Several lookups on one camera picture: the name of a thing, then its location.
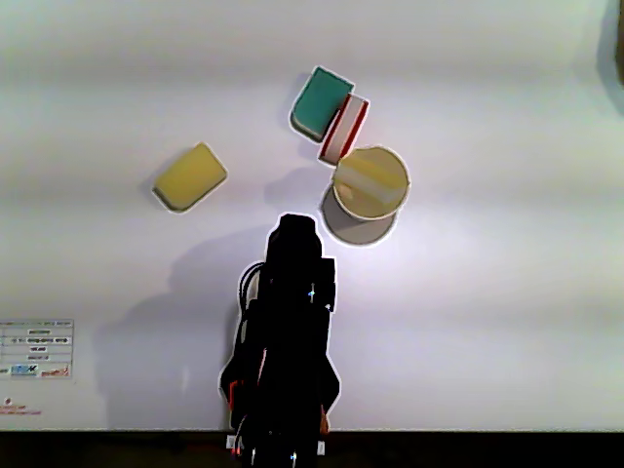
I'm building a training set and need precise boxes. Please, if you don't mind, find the yellow sponge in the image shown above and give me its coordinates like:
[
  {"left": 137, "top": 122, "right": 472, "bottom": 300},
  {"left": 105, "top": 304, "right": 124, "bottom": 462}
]
[
  {"left": 334, "top": 151, "right": 410, "bottom": 207},
  {"left": 151, "top": 140, "right": 229, "bottom": 215}
]

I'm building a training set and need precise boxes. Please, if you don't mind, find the white paper cup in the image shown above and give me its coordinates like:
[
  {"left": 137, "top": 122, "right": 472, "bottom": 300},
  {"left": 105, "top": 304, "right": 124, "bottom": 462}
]
[{"left": 318, "top": 144, "right": 412, "bottom": 249}]

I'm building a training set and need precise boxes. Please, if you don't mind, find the red sponge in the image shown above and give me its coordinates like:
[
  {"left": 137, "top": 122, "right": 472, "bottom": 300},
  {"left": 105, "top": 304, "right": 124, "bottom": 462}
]
[{"left": 317, "top": 93, "right": 371, "bottom": 168}]

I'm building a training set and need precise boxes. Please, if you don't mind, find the green sponge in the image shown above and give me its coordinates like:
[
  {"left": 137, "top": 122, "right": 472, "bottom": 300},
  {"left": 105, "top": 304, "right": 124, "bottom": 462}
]
[{"left": 289, "top": 65, "right": 356, "bottom": 144}]

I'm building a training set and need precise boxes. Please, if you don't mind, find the printed label sticker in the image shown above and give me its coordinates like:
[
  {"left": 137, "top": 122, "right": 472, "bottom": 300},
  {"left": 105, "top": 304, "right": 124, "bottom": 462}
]
[{"left": 0, "top": 318, "right": 75, "bottom": 379}]

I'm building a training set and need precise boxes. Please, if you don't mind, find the small red sticker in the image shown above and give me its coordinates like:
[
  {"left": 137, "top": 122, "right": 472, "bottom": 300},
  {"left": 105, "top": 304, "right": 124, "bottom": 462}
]
[{"left": 0, "top": 396, "right": 44, "bottom": 417}]

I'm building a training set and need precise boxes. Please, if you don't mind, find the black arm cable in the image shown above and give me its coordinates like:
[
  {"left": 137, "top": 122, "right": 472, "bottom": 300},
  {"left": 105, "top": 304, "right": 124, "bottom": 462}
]
[{"left": 237, "top": 261, "right": 266, "bottom": 321}]

